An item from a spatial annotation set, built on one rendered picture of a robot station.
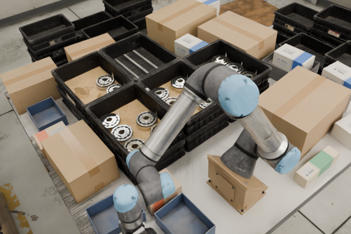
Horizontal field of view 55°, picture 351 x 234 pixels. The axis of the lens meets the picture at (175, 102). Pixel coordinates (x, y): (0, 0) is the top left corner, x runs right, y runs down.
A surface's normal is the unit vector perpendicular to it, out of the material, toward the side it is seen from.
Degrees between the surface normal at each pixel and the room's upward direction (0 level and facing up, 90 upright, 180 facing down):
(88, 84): 0
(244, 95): 73
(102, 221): 0
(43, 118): 0
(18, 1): 90
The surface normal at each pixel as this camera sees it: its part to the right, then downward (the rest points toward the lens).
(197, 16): -0.05, -0.74
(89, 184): 0.63, 0.50
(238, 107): 0.40, 0.34
